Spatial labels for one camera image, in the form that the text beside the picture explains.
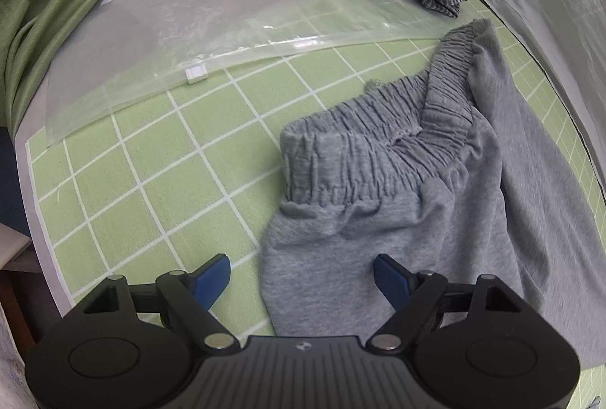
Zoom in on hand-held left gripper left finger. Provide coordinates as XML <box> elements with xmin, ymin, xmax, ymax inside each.
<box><xmin>69</xmin><ymin>254</ymin><xmax>239</xmax><ymax>352</ymax></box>

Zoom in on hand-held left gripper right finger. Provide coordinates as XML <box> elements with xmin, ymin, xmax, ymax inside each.
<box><xmin>366</xmin><ymin>254</ymin><xmax>539</xmax><ymax>353</ymax></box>

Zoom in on grey sweat shorts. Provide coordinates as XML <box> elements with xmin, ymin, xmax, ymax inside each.
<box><xmin>259</xmin><ymin>18</ymin><xmax>604</xmax><ymax>368</ymax></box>

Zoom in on green grid mat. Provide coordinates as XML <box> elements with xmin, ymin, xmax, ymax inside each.
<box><xmin>25</xmin><ymin>0</ymin><xmax>606</xmax><ymax>409</ymax></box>

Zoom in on clear plastic zip bag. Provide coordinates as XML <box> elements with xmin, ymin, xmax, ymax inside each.
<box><xmin>45</xmin><ymin>0</ymin><xmax>474</xmax><ymax>147</ymax></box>

